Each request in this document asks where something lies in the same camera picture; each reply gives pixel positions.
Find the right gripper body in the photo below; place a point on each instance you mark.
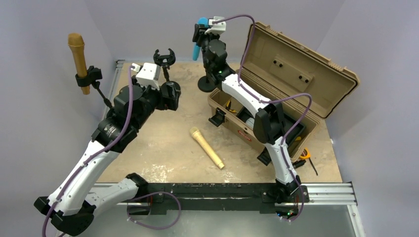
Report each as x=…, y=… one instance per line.
x=204, y=39

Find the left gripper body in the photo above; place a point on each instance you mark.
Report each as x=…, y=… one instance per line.
x=152, y=98

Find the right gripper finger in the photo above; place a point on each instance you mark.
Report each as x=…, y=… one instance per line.
x=207, y=30
x=198, y=28

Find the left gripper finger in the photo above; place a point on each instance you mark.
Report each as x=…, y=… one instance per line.
x=170, y=90
x=169, y=104

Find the blue microphone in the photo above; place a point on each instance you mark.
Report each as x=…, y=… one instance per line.
x=195, y=53

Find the black shock mount mic stand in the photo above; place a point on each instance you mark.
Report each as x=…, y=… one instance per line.
x=164, y=61

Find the black stand with blue mic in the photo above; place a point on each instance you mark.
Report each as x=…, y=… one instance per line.
x=207, y=83

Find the cream beige microphone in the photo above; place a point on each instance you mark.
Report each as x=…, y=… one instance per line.
x=199, y=138

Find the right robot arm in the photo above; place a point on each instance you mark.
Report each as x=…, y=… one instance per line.
x=269, y=121

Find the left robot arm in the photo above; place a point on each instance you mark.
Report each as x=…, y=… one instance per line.
x=72, y=207

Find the black stand with brown mic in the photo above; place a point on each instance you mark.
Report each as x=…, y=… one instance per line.
x=94, y=74

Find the brown gold microphone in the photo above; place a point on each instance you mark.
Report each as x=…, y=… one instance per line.
x=76, y=45

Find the yellow black tool in case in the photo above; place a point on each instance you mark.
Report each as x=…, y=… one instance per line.
x=229, y=108

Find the grey device in case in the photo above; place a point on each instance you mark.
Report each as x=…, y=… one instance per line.
x=250, y=122

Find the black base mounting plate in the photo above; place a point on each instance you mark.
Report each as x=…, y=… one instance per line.
x=265, y=198

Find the tan plastic tool case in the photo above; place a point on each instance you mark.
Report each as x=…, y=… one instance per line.
x=310, y=85

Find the yellow black tool on table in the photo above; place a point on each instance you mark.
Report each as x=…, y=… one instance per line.
x=303, y=158

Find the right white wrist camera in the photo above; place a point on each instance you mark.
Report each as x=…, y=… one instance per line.
x=218, y=25

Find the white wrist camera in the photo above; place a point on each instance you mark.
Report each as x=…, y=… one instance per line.
x=147, y=75
x=218, y=25

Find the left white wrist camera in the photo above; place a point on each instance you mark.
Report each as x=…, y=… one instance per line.
x=147, y=75

